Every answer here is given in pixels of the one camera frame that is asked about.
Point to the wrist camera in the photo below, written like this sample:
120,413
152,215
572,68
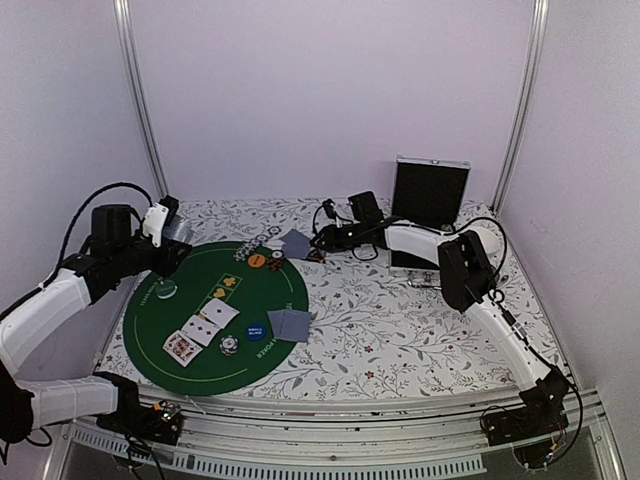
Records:
158,217
331,213

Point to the aluminium frame post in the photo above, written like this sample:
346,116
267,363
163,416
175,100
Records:
533,57
124,26

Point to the left aluminium frame post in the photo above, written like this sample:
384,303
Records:
124,26

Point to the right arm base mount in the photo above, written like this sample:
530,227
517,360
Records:
503,426

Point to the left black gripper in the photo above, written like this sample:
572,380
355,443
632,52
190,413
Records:
169,262

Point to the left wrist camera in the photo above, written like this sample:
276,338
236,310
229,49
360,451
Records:
158,217

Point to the orange big blind button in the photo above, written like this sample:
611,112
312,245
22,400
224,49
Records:
256,261

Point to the aluminium poker chip case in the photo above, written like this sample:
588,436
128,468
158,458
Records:
429,192

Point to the red poker chip stack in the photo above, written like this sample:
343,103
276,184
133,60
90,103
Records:
275,260

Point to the floral white tablecloth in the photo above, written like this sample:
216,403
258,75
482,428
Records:
372,336

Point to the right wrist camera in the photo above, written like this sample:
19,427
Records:
331,213

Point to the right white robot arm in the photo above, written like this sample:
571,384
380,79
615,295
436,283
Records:
468,284

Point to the blue small blind button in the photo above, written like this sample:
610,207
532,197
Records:
256,333

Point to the blue playing card deck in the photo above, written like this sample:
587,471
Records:
178,229

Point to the front aluminium rail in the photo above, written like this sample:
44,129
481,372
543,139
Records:
442,437

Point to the white ceramic bowl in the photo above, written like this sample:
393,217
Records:
489,240

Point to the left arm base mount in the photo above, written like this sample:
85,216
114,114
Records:
161,423

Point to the right aluminium frame post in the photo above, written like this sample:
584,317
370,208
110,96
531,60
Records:
533,57

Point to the face-up diamonds card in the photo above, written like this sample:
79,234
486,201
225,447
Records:
200,330

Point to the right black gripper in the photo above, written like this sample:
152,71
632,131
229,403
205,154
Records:
331,241

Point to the round green poker mat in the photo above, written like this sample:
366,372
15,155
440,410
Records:
210,271

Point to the black red triangular plaque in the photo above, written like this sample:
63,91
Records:
316,256

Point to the clear dealer button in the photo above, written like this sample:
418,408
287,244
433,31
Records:
165,289

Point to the single blue playing card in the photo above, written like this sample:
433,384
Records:
295,245

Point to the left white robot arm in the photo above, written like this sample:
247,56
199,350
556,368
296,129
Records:
113,251

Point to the face-up king card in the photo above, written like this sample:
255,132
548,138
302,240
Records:
181,348

